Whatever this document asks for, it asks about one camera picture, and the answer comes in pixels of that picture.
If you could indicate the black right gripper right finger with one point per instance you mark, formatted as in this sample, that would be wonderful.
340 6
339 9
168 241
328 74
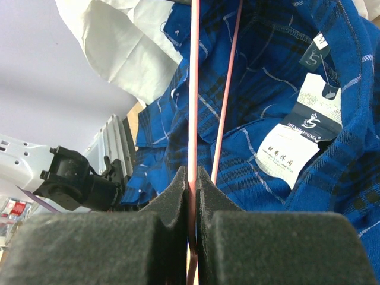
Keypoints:
242 247

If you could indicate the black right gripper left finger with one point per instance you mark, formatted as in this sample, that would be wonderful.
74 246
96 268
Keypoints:
144 247

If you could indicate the pink hanger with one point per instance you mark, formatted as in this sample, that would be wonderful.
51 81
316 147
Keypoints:
193 126

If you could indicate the blue plaid shirt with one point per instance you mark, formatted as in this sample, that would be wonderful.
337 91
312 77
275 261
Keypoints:
265 44

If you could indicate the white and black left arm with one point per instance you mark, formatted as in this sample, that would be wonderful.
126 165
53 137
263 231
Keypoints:
59 174

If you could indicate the white hanging shirt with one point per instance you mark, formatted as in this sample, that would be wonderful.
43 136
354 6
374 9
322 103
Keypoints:
125 43

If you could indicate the aluminium frame rail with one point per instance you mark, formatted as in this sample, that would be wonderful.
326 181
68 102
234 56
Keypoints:
115 141

